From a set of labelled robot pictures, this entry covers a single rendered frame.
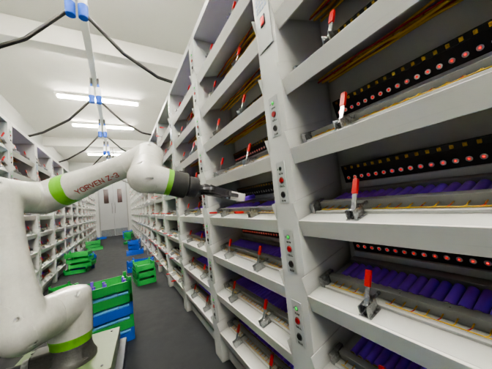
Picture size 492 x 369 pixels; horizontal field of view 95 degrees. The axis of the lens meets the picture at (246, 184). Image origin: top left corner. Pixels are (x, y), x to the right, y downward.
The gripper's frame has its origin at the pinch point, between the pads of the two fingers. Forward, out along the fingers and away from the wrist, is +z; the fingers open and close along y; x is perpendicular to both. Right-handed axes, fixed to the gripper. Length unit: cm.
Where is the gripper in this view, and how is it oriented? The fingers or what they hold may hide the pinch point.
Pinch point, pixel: (236, 196)
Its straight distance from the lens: 92.2
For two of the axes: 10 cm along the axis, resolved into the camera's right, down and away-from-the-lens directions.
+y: -4.9, 1.1, 8.7
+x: -1.3, 9.7, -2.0
